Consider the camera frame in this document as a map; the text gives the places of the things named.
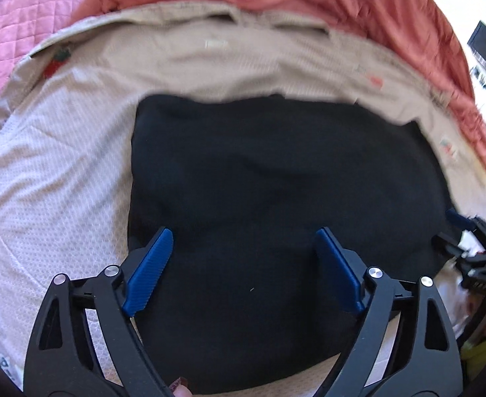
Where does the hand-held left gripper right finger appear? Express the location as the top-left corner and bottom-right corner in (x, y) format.
(313, 227), (464, 397)

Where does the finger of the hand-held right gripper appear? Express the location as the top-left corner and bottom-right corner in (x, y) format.
(431, 234), (469, 263)
(446, 209), (475, 232)

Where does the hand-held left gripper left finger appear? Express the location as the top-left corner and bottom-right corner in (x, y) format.
(24, 227), (175, 397)

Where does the black sweater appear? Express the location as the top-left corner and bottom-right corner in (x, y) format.
(127, 94), (461, 395)

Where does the person's left hand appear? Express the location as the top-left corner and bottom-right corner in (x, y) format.
(169, 376), (194, 397)

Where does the person's yellow-green top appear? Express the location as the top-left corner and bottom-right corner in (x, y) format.
(460, 331), (486, 386)

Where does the beige strawberry printed blanket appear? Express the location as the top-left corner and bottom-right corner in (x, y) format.
(0, 2), (486, 397)

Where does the coral pink duvet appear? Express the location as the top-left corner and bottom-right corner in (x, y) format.
(94, 0), (486, 174)

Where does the pink quilted blanket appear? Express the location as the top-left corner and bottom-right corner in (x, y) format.
(0, 0), (115, 150)

